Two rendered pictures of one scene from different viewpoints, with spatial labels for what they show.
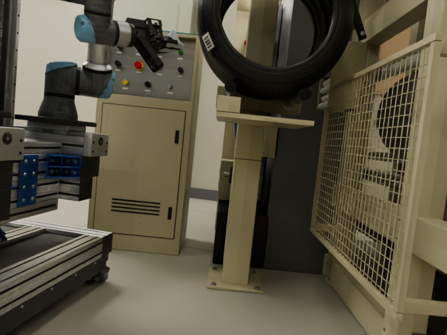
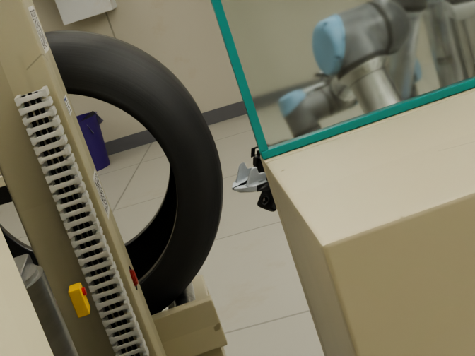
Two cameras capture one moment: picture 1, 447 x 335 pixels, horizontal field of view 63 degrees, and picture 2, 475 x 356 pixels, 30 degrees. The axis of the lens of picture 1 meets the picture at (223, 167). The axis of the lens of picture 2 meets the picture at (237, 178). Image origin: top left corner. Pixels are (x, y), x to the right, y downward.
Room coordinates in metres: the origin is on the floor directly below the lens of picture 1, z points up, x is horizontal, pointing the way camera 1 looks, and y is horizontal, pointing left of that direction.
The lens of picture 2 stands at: (3.27, 0.13, 1.57)
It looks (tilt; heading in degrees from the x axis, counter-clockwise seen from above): 15 degrees down; 178
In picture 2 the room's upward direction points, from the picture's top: 18 degrees counter-clockwise
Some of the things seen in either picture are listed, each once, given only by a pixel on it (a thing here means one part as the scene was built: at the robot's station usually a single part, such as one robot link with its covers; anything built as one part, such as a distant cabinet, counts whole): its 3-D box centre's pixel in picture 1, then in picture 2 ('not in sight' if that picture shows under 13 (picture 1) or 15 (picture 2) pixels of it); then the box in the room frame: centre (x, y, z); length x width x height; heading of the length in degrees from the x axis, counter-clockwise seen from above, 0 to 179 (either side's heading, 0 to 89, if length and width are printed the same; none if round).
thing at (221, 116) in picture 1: (260, 120); not in sight; (1.55, -0.13, 0.80); 0.37 x 0.36 x 0.02; 90
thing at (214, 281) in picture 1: (234, 278); not in sight; (1.81, -0.11, 0.01); 0.27 x 0.27 x 0.02; 0
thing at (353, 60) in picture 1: (340, 78); not in sight; (1.77, -0.51, 1.05); 0.20 x 0.15 x 0.30; 0
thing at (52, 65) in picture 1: (62, 78); not in sight; (1.51, 0.69, 0.88); 0.13 x 0.12 x 0.14; 109
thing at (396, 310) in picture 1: (352, 167); not in sight; (1.32, -0.47, 0.65); 0.90 x 0.02 x 0.70; 0
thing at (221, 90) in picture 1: (259, 100); (118, 354); (1.73, -0.13, 0.90); 0.40 x 0.03 x 0.10; 90
